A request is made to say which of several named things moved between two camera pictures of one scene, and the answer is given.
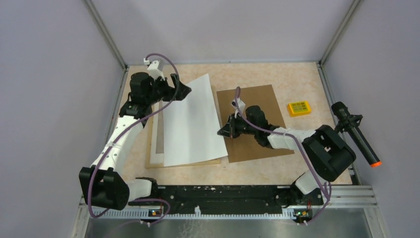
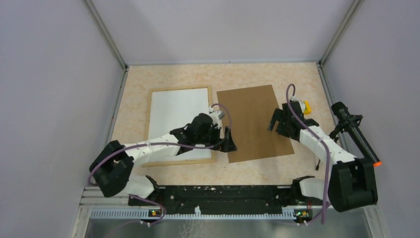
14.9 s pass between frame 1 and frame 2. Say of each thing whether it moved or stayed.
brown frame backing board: stayed
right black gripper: moved
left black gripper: moved
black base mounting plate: stayed
